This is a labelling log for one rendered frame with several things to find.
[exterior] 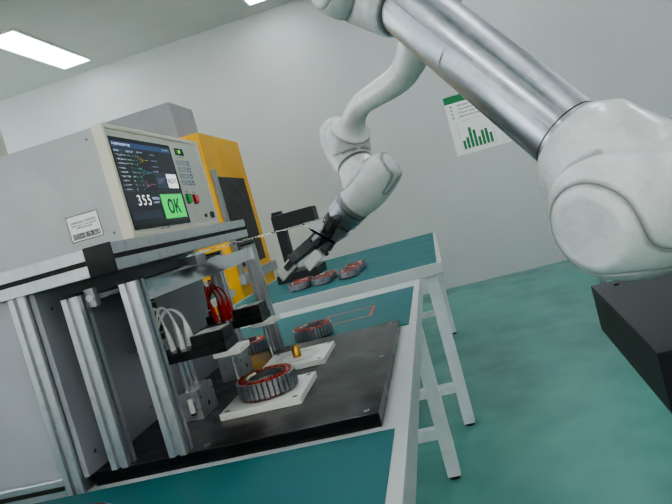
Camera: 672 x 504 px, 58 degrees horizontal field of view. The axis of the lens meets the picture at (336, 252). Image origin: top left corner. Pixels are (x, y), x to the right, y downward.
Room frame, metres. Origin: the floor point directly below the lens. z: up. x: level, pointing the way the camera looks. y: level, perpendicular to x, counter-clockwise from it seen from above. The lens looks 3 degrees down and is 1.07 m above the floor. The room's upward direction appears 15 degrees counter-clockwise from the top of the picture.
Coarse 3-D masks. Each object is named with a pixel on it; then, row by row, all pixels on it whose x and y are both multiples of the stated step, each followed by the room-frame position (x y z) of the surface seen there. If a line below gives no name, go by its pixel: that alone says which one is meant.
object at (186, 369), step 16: (192, 336) 1.09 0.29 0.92; (208, 336) 1.09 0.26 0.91; (224, 336) 1.09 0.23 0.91; (176, 352) 1.10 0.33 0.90; (192, 352) 1.09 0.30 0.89; (208, 352) 1.08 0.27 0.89; (224, 352) 1.08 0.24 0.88; (240, 352) 1.08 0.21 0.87; (192, 368) 1.15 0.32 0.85; (192, 384) 1.13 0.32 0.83
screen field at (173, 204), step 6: (162, 198) 1.20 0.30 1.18; (168, 198) 1.23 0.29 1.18; (174, 198) 1.26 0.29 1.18; (180, 198) 1.29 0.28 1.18; (168, 204) 1.22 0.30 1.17; (174, 204) 1.25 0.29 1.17; (180, 204) 1.28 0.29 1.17; (168, 210) 1.21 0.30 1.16; (174, 210) 1.24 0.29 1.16; (180, 210) 1.27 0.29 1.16; (168, 216) 1.20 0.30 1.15; (174, 216) 1.23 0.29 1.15; (180, 216) 1.26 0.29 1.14; (186, 216) 1.29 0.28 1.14
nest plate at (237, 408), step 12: (312, 372) 1.16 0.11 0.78; (300, 384) 1.10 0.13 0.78; (312, 384) 1.12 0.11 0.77; (276, 396) 1.06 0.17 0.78; (288, 396) 1.04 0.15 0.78; (300, 396) 1.02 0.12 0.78; (228, 408) 1.07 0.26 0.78; (240, 408) 1.05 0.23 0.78; (252, 408) 1.03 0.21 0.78; (264, 408) 1.03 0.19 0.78; (276, 408) 1.03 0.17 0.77
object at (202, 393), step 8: (200, 384) 1.13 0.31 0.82; (208, 384) 1.14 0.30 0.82; (184, 392) 1.10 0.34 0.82; (192, 392) 1.09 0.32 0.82; (200, 392) 1.10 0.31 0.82; (208, 392) 1.13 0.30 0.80; (184, 400) 1.09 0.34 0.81; (200, 400) 1.09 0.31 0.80; (208, 400) 1.12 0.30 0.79; (216, 400) 1.16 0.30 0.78; (184, 408) 1.09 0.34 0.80; (200, 408) 1.09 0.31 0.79; (208, 408) 1.11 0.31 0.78; (192, 416) 1.09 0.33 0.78; (200, 416) 1.09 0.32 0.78
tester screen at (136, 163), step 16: (112, 144) 1.06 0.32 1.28; (128, 144) 1.12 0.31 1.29; (128, 160) 1.11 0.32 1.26; (144, 160) 1.17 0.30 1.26; (160, 160) 1.24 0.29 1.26; (128, 176) 1.09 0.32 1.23; (144, 176) 1.15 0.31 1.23; (128, 192) 1.07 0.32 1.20; (144, 192) 1.13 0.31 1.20; (160, 192) 1.20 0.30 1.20; (176, 192) 1.27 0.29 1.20; (144, 208) 1.11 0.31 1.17; (160, 208) 1.18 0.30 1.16; (144, 224) 1.10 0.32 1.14
